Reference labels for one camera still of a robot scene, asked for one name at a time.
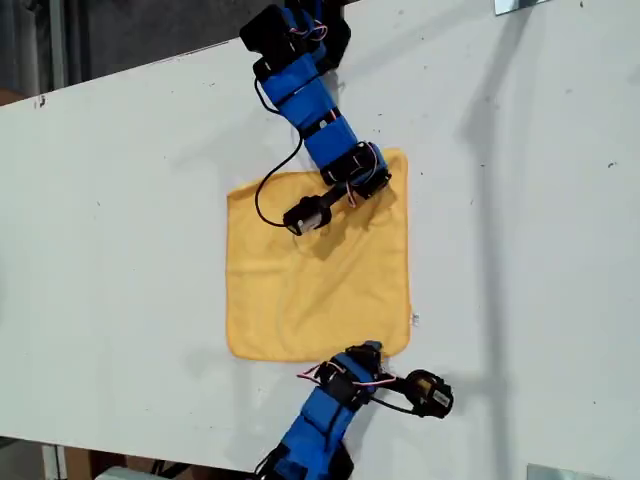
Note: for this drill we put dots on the yellow square microfiber towel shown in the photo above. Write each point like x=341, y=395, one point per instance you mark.
x=320, y=285

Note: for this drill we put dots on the white towel label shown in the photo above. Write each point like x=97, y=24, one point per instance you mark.
x=415, y=320

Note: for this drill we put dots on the brown cardboard box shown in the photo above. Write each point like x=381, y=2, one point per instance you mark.
x=100, y=462

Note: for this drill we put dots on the white table leg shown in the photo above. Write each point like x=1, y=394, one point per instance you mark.
x=52, y=462

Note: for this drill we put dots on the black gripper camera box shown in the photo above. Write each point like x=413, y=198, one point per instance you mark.
x=430, y=395
x=307, y=217

